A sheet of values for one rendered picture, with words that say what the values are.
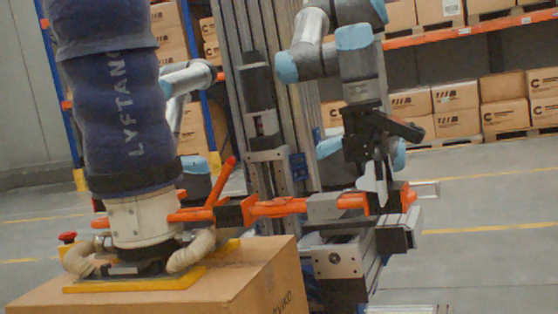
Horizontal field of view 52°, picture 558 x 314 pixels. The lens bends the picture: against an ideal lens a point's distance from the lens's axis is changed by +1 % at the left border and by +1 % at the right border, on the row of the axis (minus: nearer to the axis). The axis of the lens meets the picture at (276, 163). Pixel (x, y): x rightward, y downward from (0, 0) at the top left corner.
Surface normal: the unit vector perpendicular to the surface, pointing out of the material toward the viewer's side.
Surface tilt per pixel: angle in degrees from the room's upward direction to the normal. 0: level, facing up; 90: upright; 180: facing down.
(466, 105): 91
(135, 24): 102
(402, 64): 90
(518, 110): 90
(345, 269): 90
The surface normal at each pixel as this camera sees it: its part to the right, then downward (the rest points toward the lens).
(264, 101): 0.43, 0.07
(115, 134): 0.08, -0.15
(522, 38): -0.33, 0.22
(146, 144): 0.50, -0.16
